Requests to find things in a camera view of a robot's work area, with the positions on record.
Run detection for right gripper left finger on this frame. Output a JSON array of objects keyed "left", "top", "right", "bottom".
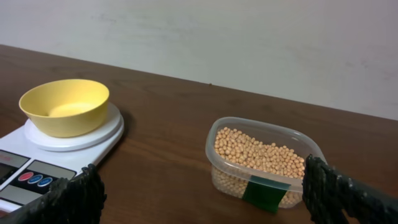
[{"left": 1, "top": 164, "right": 107, "bottom": 224}]

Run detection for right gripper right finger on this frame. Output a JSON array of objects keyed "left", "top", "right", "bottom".
[{"left": 302, "top": 155, "right": 397, "bottom": 224}]

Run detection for white digital kitchen scale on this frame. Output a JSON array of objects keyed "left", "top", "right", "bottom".
[{"left": 1, "top": 103, "right": 124, "bottom": 212}]

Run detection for yellow plastic bowl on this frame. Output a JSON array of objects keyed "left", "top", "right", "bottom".
[{"left": 19, "top": 79, "right": 110, "bottom": 138}]

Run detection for clear plastic bean container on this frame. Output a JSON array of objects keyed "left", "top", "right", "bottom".
[{"left": 205, "top": 117, "right": 325, "bottom": 213}]

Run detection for soybeans in container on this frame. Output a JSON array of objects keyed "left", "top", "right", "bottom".
[{"left": 211, "top": 127, "right": 305, "bottom": 198}]

